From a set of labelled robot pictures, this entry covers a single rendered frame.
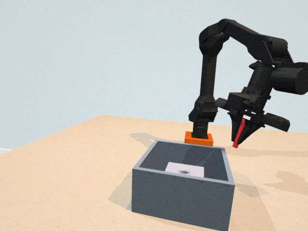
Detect red peg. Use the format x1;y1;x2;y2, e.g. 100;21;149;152
233;119;245;148

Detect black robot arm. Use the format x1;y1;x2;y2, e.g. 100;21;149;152
189;18;308;139

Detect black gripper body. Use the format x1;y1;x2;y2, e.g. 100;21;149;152
214;84;291;132

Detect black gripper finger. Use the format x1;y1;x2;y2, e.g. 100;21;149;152
227;112;245;142
237;119;266;145

